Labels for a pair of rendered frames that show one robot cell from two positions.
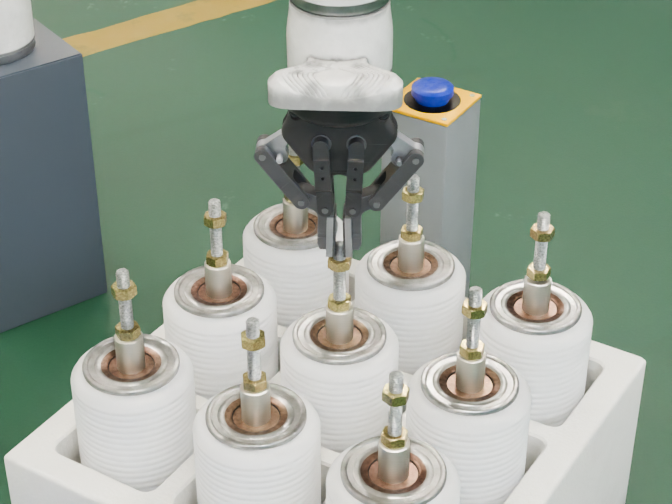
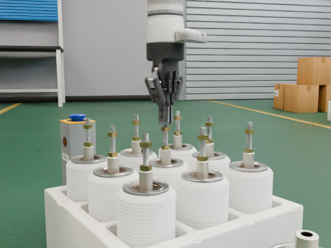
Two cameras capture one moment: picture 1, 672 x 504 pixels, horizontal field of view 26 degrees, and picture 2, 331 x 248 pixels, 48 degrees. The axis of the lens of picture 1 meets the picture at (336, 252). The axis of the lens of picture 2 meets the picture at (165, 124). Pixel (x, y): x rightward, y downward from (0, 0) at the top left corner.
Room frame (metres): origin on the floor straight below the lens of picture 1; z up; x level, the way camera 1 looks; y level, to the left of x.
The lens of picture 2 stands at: (0.64, 0.67, 0.44)
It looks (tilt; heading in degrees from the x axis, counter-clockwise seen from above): 8 degrees down; 294
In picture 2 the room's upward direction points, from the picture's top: straight up
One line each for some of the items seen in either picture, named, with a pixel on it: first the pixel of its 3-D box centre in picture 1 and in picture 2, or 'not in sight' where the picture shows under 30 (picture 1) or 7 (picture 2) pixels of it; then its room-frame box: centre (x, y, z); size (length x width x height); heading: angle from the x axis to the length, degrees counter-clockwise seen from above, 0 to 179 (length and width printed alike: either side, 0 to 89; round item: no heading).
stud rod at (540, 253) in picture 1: (540, 253); (177, 125); (0.98, -0.16, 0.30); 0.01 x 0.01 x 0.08
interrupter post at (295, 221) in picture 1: (295, 214); (88, 153); (1.10, 0.04, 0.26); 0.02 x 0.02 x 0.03
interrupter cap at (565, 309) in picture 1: (535, 307); (177, 146); (0.98, -0.16, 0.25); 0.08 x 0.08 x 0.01
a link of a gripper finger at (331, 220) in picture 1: (331, 231); (164, 115); (0.94, 0.00, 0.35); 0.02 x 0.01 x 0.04; 177
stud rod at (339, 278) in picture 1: (339, 283); (165, 138); (0.94, 0.00, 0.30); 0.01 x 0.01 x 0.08
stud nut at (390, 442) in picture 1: (394, 436); (248, 150); (0.78, -0.04, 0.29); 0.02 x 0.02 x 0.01; 74
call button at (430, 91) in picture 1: (432, 94); (77, 118); (1.22, -0.09, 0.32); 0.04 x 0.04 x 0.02
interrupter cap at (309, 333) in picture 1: (339, 335); (165, 163); (0.94, 0.00, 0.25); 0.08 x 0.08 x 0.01
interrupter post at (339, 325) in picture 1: (339, 322); (165, 156); (0.94, 0.00, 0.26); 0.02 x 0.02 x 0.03
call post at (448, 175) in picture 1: (425, 240); (79, 180); (1.22, -0.09, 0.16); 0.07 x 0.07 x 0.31; 58
